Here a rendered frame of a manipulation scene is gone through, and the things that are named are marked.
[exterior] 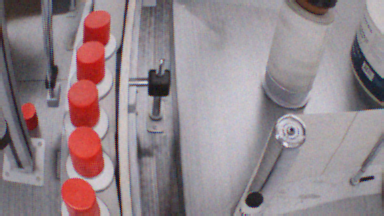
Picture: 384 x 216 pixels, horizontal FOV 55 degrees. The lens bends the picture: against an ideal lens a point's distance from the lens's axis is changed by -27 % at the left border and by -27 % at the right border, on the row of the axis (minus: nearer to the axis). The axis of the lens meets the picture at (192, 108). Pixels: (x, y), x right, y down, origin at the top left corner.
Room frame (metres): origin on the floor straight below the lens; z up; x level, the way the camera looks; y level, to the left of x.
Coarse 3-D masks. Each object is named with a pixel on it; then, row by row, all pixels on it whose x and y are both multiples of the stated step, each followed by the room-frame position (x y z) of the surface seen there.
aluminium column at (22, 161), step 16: (0, 0) 0.30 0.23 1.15; (0, 16) 0.30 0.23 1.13; (0, 32) 0.29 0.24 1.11; (0, 48) 0.28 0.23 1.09; (0, 64) 0.27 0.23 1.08; (0, 80) 0.27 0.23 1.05; (0, 96) 0.27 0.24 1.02; (16, 96) 0.30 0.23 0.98; (16, 112) 0.30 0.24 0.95; (16, 128) 0.27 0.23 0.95; (16, 144) 0.27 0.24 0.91; (16, 160) 0.27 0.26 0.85; (32, 160) 0.29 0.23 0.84
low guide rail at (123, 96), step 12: (132, 0) 0.59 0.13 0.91; (132, 12) 0.56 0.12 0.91; (132, 24) 0.53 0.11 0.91; (120, 72) 0.43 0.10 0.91; (120, 84) 0.40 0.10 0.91; (120, 96) 0.38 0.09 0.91; (120, 108) 0.37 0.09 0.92; (120, 120) 0.35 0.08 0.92; (120, 132) 0.33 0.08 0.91; (120, 144) 0.31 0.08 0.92; (120, 156) 0.29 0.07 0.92; (120, 168) 0.28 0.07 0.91; (120, 180) 0.26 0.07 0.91
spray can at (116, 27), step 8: (96, 0) 0.49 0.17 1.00; (104, 0) 0.48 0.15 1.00; (112, 0) 0.49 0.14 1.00; (120, 0) 0.49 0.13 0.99; (96, 8) 0.49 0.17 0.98; (104, 8) 0.48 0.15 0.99; (112, 8) 0.49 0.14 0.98; (120, 8) 0.50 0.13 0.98; (112, 16) 0.49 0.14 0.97; (120, 16) 0.50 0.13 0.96; (112, 24) 0.49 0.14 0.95; (120, 24) 0.50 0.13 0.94; (112, 32) 0.49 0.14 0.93; (120, 32) 0.50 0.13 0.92; (120, 40) 0.50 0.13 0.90
